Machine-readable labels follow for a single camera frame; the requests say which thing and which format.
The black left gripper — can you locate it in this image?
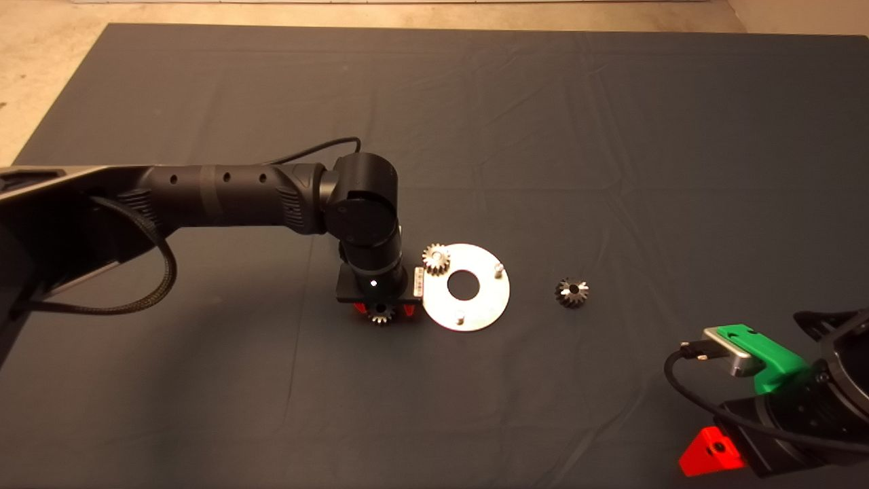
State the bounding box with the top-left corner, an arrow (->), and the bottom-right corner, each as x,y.
335,261 -> 426,319

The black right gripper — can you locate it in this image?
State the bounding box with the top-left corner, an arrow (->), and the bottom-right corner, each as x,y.
679,380 -> 869,477

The round metal carrier plate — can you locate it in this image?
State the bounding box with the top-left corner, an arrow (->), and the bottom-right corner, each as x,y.
421,243 -> 511,333

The dark grey table cloth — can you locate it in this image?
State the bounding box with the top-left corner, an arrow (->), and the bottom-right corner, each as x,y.
0,24 -> 869,489

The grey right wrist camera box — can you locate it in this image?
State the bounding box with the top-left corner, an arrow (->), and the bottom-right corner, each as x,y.
703,327 -> 766,378

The thin black right camera cable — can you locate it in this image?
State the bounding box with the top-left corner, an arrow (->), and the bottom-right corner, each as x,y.
664,342 -> 869,457

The thin black camera cable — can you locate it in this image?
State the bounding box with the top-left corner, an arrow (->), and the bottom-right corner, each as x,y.
664,342 -> 869,457
263,137 -> 363,166

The green right camera mount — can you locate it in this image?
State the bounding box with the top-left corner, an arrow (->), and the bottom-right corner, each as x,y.
718,325 -> 815,396

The thin black left camera cable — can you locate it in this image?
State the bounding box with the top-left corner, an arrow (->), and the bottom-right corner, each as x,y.
263,137 -> 363,166

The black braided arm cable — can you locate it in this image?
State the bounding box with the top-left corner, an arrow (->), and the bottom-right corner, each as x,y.
10,197 -> 179,316

